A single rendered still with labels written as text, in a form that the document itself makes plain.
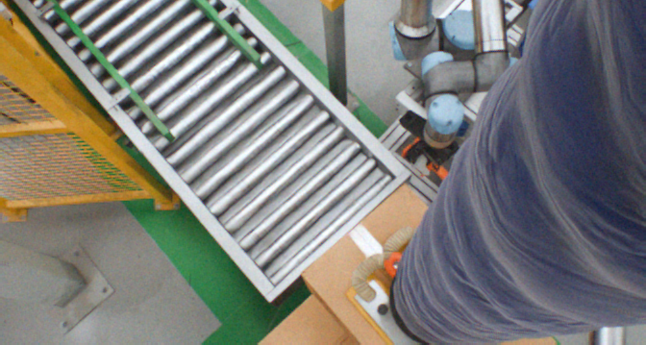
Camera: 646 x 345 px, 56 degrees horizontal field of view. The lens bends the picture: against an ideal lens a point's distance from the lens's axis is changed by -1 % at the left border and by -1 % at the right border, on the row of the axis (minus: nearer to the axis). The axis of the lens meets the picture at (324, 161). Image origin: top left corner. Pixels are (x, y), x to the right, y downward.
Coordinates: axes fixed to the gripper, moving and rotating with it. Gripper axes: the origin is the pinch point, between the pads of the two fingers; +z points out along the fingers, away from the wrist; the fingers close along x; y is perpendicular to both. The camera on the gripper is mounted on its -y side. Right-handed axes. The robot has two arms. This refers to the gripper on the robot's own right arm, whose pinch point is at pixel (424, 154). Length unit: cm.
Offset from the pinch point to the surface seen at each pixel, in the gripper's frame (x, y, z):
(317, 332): -54, 11, 66
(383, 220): -18.5, 4.3, 12.8
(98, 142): -69, -82, 32
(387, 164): 6, -17, 61
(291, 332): -61, 5, 66
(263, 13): 29, -132, 120
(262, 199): -38, -39, 65
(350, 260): -33.2, 6.7, 12.7
